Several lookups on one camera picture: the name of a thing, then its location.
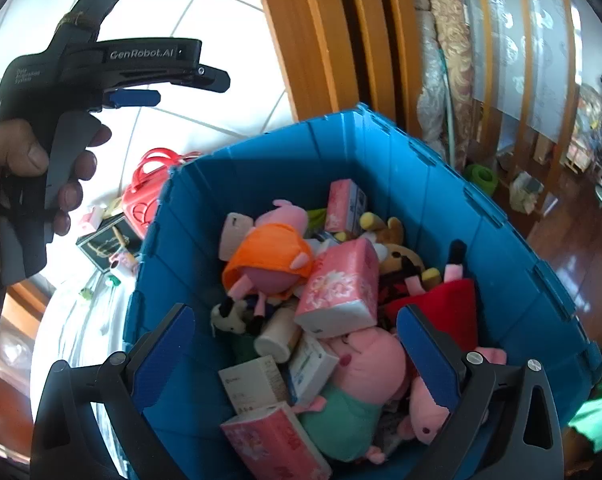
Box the green tape roll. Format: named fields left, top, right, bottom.
left=464, top=162, right=499, bottom=198

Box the white padded headboard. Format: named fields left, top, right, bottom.
left=0, top=0, right=302, bottom=221

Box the pig plush red dress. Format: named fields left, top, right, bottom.
left=383, top=240, right=508, bottom=445

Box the wooden headboard frame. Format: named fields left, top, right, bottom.
left=248, top=0, right=422, bottom=133

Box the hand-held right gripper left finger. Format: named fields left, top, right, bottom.
left=28, top=302, right=197, bottom=480

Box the pig plush green dress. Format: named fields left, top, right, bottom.
left=293, top=327, right=412, bottom=463

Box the small cow plush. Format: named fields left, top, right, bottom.
left=210, top=296, right=262, bottom=337

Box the white plastic case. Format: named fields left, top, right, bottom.
left=218, top=211, right=254, bottom=262

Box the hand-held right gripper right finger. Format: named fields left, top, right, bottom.
left=396, top=304, right=567, bottom=480

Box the patterned brown curtain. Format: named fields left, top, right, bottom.
left=413, top=0, right=487, bottom=171

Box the green cloth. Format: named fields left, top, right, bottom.
left=566, top=325, right=602, bottom=453

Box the blue plastic crate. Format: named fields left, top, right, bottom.
left=122, top=102, right=602, bottom=480

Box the brown bear plush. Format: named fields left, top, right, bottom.
left=358, top=212, right=442, bottom=291

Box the person's left hand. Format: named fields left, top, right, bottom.
left=0, top=121, right=112, bottom=246

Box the white carton box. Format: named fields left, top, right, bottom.
left=218, top=355, right=289, bottom=416

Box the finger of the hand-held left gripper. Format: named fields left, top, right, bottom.
left=103, top=89, right=161, bottom=109
left=178, top=62, right=231, bottom=94

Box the pig plush orange dress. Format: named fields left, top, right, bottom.
left=222, top=199, right=317, bottom=318

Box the opened pink tissue pack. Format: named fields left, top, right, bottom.
left=79, top=207, right=106, bottom=233

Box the black gift box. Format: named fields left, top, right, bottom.
left=76, top=213, right=144, bottom=273

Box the cream plastic bottle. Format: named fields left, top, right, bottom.
left=254, top=305, right=304, bottom=362

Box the white box blue print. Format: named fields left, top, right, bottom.
left=286, top=332, right=340, bottom=407

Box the red bear hard case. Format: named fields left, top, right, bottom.
left=121, top=147, right=202, bottom=241

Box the pink tissue pack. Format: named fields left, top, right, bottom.
left=220, top=401, right=333, bottom=480
left=79, top=207, right=106, bottom=233
left=325, top=179, right=368, bottom=241
left=294, top=237, right=380, bottom=338

